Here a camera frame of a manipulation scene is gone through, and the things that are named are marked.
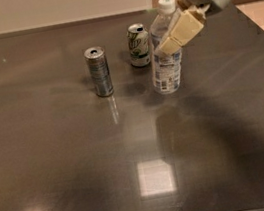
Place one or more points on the clear plastic water bottle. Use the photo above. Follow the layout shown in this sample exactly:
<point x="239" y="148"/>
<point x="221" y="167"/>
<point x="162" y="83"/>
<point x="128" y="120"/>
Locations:
<point x="166" y="70"/>

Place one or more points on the white green 7up can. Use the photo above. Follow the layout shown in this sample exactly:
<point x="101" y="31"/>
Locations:
<point x="138" y="39"/>

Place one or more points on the tall silver energy drink can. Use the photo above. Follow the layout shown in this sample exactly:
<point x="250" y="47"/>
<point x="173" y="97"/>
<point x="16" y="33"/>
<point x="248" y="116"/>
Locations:
<point x="96" y="61"/>

